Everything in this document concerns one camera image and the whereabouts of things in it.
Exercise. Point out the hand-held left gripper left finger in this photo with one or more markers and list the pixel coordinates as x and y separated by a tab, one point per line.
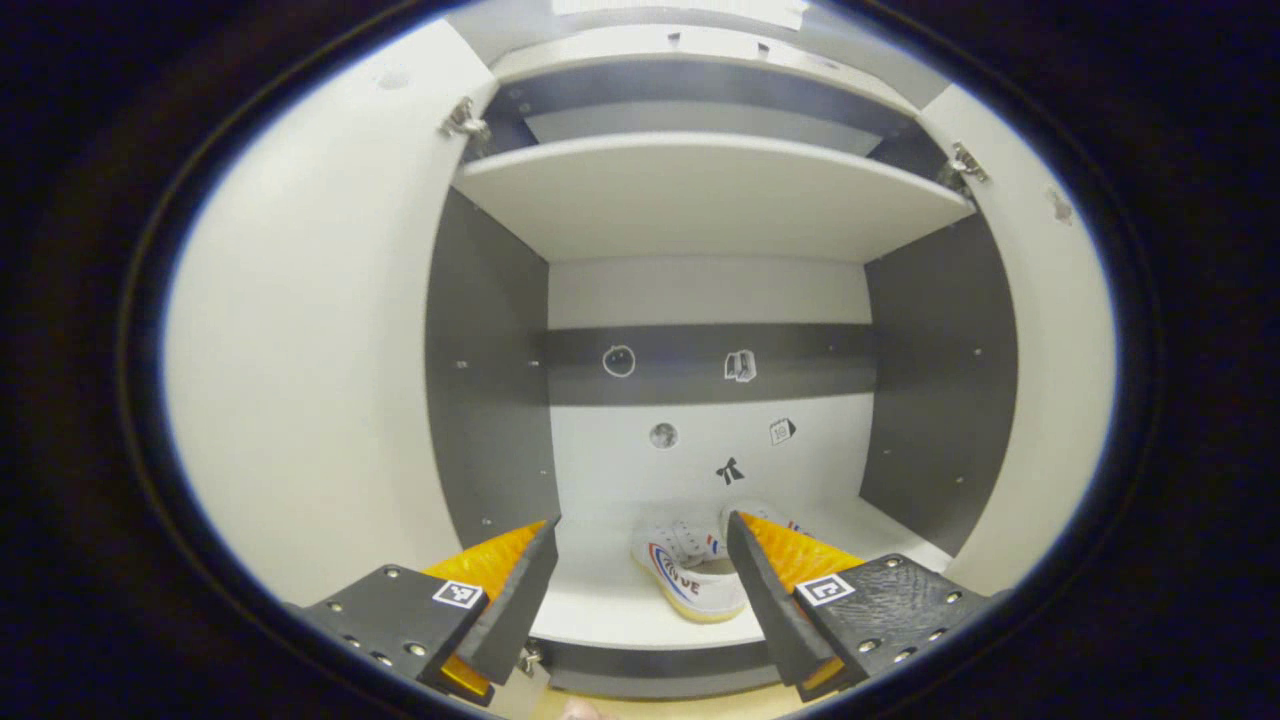
520	605

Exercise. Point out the white cabinet door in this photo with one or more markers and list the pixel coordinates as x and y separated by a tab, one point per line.
300	320
1060	350

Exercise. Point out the metal door hinge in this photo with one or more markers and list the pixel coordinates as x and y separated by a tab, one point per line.
965	162
531	660
462	122

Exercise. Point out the white canvas shoe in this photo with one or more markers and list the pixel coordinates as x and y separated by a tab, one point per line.
690	585
755	507

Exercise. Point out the white and grey shoe cabinet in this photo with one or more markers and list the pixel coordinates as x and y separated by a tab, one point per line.
700	290

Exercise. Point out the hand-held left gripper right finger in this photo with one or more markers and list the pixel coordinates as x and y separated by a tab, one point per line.
768	605

